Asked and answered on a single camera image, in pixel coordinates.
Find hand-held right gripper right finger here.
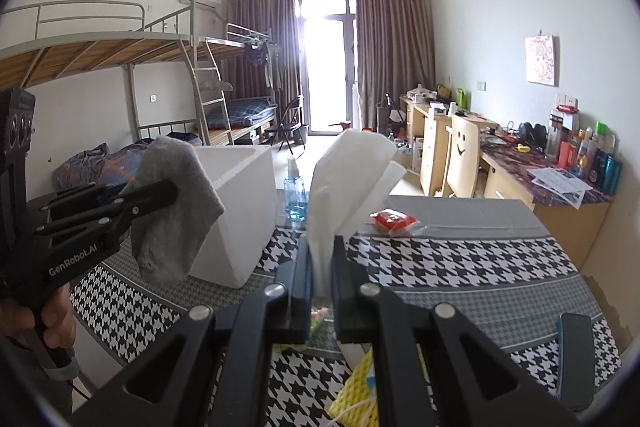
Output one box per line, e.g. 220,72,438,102
332,234,584,427

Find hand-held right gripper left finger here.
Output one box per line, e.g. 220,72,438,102
70,234,314,427

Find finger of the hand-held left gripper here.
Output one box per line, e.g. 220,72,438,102
39,183,132,222
34,179,179,240

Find grey sock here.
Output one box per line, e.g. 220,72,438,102
120,136,226,285

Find white foam box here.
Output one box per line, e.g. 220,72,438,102
187,144,278,289

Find white paper tissue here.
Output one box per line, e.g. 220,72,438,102
307,128,408,298

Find yellow foam net sleeve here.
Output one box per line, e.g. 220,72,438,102
327,347,378,427

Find person's left hand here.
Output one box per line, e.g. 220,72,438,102
37,281,77,360

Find blue plaid quilt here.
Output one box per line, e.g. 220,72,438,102
52,139,153,202

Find red snack packet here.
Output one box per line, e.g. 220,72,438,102
370,209,418,235

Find small clear bottle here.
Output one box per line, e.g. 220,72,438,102
283,157,308,222

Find houndstooth tablecloth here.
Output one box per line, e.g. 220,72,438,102
70,194,623,427

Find blue plaid mattress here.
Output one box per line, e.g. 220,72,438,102
207,97,278,130

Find metal bunk bed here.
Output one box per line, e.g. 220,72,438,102
197,23,281,146
0,2,232,208

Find black folding chair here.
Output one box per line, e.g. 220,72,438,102
263,97,307,152

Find wooden smiley face chair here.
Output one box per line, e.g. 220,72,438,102
442,113,483,198

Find dark hanging garment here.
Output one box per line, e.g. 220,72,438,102
244,42,271,68

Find brown curtain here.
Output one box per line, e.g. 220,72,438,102
225,0,298,148
355,0,436,130

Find glass balcony door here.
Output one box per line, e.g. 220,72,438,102
295,0,358,138

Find wooden desk with patterned cover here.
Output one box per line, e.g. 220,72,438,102
480,132,613,273

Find black headphones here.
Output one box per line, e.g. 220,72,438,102
517,122,548,148

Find printed paper sheets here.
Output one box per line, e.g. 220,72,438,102
530,167,593,210

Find dark smartphone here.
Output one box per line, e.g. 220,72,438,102
556,312,594,410

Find row of toiletry bottles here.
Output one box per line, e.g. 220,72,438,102
545,104,624,196

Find cartoon wall picture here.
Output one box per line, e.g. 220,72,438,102
525,35,558,85

